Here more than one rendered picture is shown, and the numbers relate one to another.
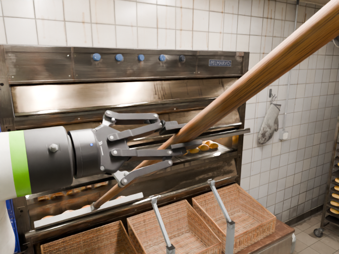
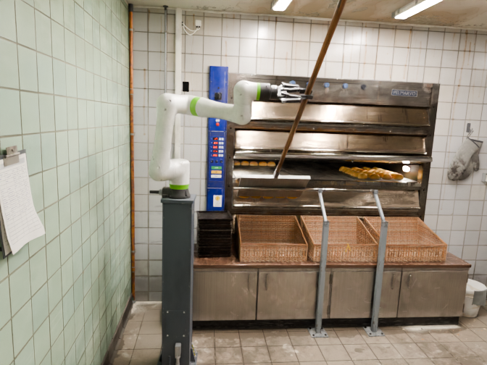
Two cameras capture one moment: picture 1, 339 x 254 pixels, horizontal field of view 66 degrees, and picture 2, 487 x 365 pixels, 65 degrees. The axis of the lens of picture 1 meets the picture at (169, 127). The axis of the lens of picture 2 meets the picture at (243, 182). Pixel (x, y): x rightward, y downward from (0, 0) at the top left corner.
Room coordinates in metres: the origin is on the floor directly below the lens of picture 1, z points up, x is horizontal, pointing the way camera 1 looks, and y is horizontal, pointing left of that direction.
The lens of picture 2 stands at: (-1.63, -0.63, 1.72)
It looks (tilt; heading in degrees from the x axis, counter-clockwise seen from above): 9 degrees down; 25
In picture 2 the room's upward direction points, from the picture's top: 2 degrees clockwise
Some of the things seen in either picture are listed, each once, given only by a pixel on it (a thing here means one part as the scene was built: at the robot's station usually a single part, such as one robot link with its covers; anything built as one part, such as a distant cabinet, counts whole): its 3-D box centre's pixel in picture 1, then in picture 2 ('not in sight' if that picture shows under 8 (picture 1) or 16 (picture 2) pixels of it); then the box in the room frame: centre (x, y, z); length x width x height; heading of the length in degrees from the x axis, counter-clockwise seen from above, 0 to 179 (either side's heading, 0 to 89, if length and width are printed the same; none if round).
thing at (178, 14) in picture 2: not in sight; (177, 147); (1.19, 1.31, 1.45); 0.05 x 0.02 x 2.30; 121
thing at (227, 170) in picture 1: (154, 188); (327, 197); (1.92, 0.12, 1.02); 1.79 x 0.11 x 0.19; 121
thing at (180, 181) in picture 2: not in sight; (177, 173); (0.42, 0.77, 1.36); 0.16 x 0.13 x 0.19; 167
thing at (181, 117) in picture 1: (153, 125); (332, 141); (1.92, 0.12, 1.54); 1.79 x 0.11 x 0.19; 121
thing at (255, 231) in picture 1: (232, 214); (402, 237); (2.01, -0.55, 0.72); 0.56 x 0.49 x 0.28; 122
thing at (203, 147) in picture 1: (184, 141); (369, 172); (2.59, -0.15, 1.21); 0.61 x 0.48 x 0.06; 31
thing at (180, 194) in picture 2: not in sight; (170, 192); (0.41, 0.82, 1.23); 0.26 x 0.15 x 0.06; 117
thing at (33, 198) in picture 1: (153, 171); (328, 182); (1.94, 0.13, 1.16); 1.80 x 0.06 x 0.04; 121
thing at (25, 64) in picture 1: (151, 64); (335, 90); (1.94, 0.13, 1.99); 1.80 x 0.08 x 0.21; 121
